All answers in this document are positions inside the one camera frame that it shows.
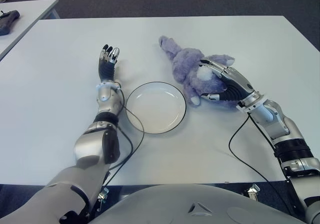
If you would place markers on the purple plush bunny doll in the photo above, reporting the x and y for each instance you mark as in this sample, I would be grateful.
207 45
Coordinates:
185 62

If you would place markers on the grey robot torso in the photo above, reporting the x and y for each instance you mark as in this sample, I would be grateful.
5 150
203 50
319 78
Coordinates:
195 206

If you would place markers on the white side table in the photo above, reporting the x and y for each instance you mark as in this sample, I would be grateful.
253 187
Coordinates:
27 14

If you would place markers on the robot left arm silver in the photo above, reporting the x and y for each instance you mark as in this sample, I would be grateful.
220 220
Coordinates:
88 146

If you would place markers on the white plate black rim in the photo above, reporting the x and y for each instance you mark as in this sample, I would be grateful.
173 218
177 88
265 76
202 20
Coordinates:
156 107

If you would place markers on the robot right arm silver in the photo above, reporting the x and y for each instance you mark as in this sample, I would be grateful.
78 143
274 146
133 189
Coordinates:
287 139

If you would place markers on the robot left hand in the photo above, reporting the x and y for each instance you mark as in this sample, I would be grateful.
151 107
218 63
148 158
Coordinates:
106 68

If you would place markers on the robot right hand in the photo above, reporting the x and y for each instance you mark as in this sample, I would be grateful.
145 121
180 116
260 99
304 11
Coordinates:
237 83

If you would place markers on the metal table clamp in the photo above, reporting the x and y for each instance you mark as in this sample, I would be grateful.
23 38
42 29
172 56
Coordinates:
103 196
253 191

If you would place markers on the black handheld controller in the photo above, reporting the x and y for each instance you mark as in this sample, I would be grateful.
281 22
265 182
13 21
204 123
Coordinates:
8 22

